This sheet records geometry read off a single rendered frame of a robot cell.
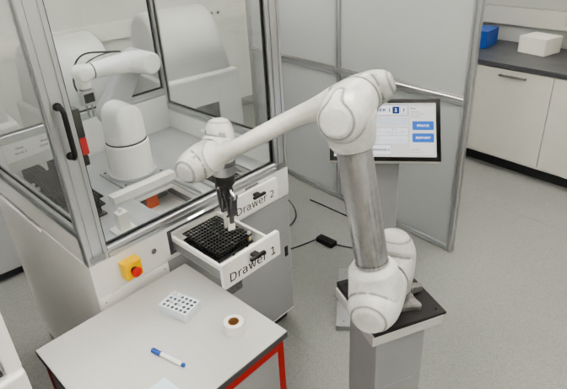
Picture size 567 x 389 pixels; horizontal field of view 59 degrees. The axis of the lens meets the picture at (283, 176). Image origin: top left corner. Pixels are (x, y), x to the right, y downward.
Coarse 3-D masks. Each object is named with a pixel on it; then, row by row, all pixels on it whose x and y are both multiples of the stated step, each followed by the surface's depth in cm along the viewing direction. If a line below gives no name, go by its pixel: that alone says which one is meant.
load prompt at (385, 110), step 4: (380, 108) 242; (384, 108) 242; (388, 108) 242; (392, 108) 241; (396, 108) 241; (400, 108) 241; (404, 108) 240; (380, 112) 242; (384, 112) 241; (388, 112) 241; (392, 112) 241; (396, 112) 241; (400, 112) 240; (404, 112) 240
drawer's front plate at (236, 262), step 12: (264, 240) 190; (276, 240) 195; (240, 252) 183; (276, 252) 197; (228, 264) 179; (240, 264) 184; (252, 264) 189; (228, 276) 181; (240, 276) 186; (228, 288) 182
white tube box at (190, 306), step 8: (168, 296) 184; (176, 296) 184; (184, 296) 183; (160, 304) 180; (168, 304) 180; (176, 304) 181; (184, 304) 180; (192, 304) 180; (200, 304) 181; (168, 312) 179; (176, 312) 176; (184, 312) 177; (192, 312) 178; (184, 320) 176
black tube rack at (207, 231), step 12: (216, 216) 212; (192, 228) 205; (204, 228) 204; (216, 228) 204; (240, 228) 203; (192, 240) 202; (204, 240) 196; (216, 240) 196; (228, 240) 195; (204, 252) 194; (228, 252) 193
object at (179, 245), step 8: (208, 216) 214; (192, 224) 209; (240, 224) 207; (176, 232) 204; (256, 232) 201; (176, 240) 199; (256, 240) 203; (176, 248) 201; (184, 248) 197; (192, 248) 193; (192, 256) 193; (200, 256) 189; (232, 256) 197; (200, 264) 192; (208, 264) 187; (216, 264) 183; (216, 272) 185
